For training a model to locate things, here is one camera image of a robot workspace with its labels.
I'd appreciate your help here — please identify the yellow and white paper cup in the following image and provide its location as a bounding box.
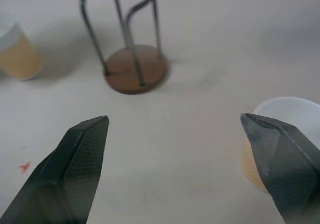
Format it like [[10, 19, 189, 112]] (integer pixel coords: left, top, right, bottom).
[[241, 96, 320, 193], [0, 15, 43, 81]]

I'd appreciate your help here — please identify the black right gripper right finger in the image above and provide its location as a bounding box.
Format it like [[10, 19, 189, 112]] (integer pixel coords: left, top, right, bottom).
[[240, 113, 320, 224]]

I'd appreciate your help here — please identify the wire cup holder wooden base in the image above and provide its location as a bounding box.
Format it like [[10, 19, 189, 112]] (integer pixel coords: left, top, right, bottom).
[[79, 0, 168, 95]]

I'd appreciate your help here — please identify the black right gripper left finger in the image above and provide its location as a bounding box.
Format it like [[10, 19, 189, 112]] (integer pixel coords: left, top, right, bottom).
[[0, 115, 110, 224]]

